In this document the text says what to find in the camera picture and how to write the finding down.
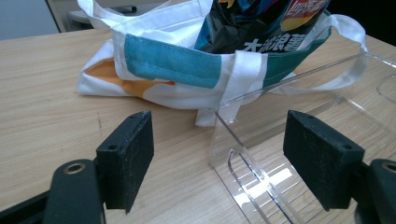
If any clear acrylic box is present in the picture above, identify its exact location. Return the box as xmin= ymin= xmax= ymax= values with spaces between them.
xmin=208 ymin=51 xmax=396 ymax=224

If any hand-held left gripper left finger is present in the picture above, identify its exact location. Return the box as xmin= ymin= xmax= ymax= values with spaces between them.
xmin=95 ymin=109 xmax=155 ymax=215

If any white canvas tote bag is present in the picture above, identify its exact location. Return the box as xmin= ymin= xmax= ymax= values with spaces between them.
xmin=76 ymin=0 xmax=369 ymax=128

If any black chip bag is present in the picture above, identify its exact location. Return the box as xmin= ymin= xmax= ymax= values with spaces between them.
xmin=193 ymin=0 xmax=332 ymax=54

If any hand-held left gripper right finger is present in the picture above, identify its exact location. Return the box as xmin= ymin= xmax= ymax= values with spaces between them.
xmin=282 ymin=109 xmax=366 ymax=212

